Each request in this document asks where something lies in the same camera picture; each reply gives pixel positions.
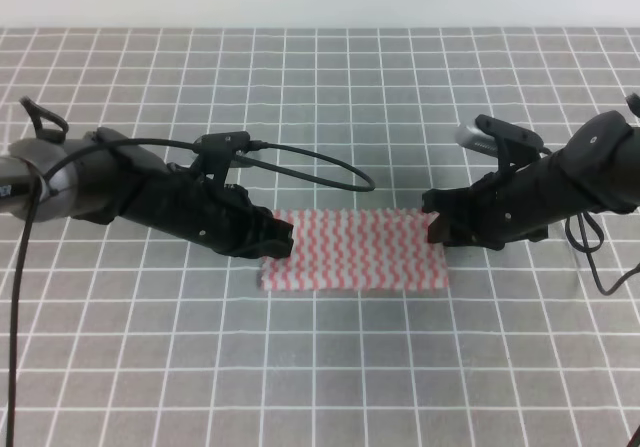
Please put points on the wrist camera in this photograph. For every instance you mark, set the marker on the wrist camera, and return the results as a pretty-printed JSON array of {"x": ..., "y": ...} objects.
[
  {"x": 217, "y": 153},
  {"x": 514, "y": 147}
]

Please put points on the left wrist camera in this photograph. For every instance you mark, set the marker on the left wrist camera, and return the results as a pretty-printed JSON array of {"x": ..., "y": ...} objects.
[{"x": 217, "y": 153}]

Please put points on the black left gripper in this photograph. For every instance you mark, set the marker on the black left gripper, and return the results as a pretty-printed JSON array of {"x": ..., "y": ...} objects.
[{"x": 189, "y": 206}]

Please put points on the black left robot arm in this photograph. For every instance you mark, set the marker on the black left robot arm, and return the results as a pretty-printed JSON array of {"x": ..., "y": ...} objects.
[{"x": 51, "y": 176}]

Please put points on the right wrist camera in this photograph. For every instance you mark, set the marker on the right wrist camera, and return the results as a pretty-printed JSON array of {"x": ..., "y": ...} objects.
[{"x": 514, "y": 147}]

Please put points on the pink white striped towel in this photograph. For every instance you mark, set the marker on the pink white striped towel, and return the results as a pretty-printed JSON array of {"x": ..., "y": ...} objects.
[{"x": 363, "y": 250}]

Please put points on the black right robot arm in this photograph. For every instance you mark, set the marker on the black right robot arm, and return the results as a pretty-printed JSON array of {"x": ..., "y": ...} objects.
[{"x": 596, "y": 171}]

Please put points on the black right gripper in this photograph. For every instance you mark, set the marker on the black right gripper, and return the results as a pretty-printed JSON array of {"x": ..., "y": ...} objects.
[{"x": 493, "y": 212}]

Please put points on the grey checked tablecloth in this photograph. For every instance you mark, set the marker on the grey checked tablecloth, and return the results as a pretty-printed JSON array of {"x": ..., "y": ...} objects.
[{"x": 130, "y": 337}]

